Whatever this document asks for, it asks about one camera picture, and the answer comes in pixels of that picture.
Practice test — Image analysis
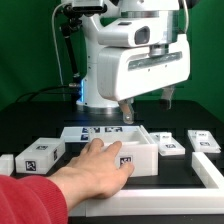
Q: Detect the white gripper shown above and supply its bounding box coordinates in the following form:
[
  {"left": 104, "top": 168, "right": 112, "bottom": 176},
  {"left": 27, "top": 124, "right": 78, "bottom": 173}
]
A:
[{"left": 97, "top": 37, "right": 190, "bottom": 124}]

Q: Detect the white cabinet body box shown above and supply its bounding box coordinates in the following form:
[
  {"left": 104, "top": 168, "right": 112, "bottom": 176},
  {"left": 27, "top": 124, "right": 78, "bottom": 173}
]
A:
[{"left": 88, "top": 126, "right": 158, "bottom": 177}]

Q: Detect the white cabinet door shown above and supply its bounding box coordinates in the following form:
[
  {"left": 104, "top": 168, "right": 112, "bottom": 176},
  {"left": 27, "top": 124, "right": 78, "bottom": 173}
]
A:
[
  {"left": 188, "top": 130, "right": 221, "bottom": 153},
  {"left": 149, "top": 132, "right": 185, "bottom": 156}
]

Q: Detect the red sleeved forearm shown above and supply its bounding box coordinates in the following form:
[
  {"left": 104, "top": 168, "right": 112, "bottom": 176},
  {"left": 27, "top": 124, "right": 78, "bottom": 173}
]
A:
[{"left": 0, "top": 175, "right": 68, "bottom": 224}]

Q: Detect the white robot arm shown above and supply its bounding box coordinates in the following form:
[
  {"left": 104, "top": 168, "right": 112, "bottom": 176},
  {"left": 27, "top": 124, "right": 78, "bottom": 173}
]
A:
[{"left": 78, "top": 0, "right": 190, "bottom": 124}]

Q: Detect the white cabinet top block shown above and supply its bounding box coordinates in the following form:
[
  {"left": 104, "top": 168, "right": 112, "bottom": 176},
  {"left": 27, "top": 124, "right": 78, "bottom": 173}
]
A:
[{"left": 15, "top": 138, "right": 65, "bottom": 174}]

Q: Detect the bare human hand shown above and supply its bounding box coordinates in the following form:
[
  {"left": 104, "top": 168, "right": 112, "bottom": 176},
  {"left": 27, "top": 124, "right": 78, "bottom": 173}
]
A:
[{"left": 49, "top": 139, "right": 134, "bottom": 210}]

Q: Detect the white fiducial marker sheet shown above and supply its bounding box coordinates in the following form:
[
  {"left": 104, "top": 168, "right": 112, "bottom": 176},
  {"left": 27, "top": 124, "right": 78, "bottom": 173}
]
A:
[{"left": 61, "top": 126, "right": 123, "bottom": 143}]

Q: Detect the black cable on table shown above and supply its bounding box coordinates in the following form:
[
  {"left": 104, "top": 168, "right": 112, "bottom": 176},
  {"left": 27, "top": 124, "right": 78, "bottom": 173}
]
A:
[{"left": 14, "top": 83, "right": 83, "bottom": 103}]

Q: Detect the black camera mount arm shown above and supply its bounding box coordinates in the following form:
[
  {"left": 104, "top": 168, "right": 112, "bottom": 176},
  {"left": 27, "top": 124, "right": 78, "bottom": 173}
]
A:
[{"left": 60, "top": 0, "right": 107, "bottom": 81}]

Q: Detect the white L-shaped obstacle wall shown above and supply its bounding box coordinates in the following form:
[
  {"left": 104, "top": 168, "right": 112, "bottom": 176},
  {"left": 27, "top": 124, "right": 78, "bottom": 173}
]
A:
[{"left": 69, "top": 152, "right": 224, "bottom": 217}]

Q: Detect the white cable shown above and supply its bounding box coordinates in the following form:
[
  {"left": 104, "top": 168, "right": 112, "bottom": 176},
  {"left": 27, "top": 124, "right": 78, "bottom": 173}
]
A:
[{"left": 51, "top": 1, "right": 73, "bottom": 101}]

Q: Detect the white wall piece left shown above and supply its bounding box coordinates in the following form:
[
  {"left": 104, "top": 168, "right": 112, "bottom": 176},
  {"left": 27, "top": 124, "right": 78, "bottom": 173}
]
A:
[{"left": 0, "top": 154, "right": 14, "bottom": 176}]

